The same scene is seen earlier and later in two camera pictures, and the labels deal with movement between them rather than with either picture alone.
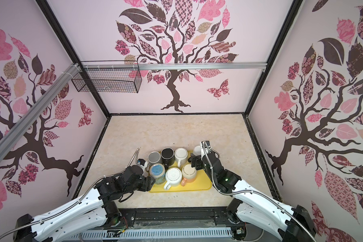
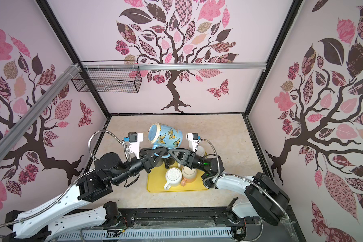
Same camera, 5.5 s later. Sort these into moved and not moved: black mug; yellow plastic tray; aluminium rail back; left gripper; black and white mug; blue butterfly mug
Moved: blue butterfly mug; left gripper
Not moved: aluminium rail back; black mug; black and white mug; yellow plastic tray
